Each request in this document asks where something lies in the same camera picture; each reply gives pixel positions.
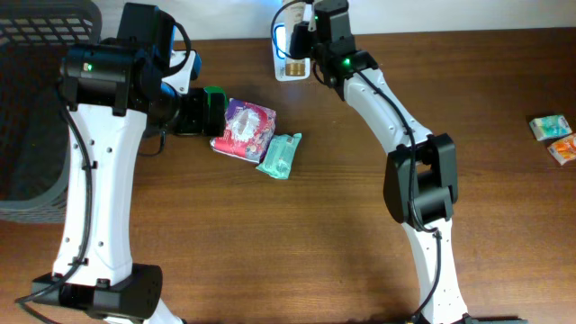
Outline white floral tube gold cap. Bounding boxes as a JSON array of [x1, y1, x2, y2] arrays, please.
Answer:
[[282, 2, 311, 77]]

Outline green lidded jar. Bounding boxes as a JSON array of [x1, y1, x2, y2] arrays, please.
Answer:
[[203, 86, 229, 137]]

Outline red purple snack packet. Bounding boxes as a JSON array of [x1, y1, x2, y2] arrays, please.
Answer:
[[211, 98, 276, 164]]

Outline teal wet wipes packet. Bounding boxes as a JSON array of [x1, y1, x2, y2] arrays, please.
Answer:
[[256, 133, 302, 180]]

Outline teal small tissue box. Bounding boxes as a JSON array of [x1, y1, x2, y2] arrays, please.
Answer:
[[529, 114, 572, 141]]

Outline orange small tissue box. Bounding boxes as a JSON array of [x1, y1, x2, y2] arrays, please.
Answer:
[[548, 134, 576, 166]]

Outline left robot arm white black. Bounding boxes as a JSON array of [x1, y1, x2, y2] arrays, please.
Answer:
[[16, 3, 228, 323]]

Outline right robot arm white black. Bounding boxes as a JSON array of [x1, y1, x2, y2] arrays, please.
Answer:
[[289, 0, 470, 323]]

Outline white barcode scanner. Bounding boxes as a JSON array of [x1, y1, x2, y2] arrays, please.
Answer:
[[272, 22, 311, 82]]

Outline grey plastic basket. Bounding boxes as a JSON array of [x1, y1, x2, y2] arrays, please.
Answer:
[[1, 0, 102, 224]]

